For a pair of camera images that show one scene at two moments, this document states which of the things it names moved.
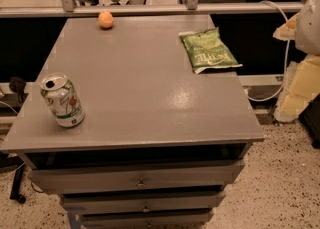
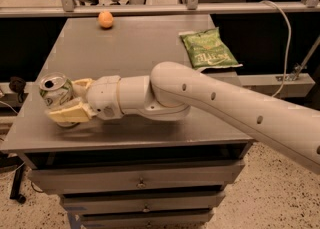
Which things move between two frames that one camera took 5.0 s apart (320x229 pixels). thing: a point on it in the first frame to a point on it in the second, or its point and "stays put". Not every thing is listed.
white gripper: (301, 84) to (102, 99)
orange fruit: (105, 19) stays put
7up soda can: (61, 97) stays put
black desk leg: (16, 193) stays put
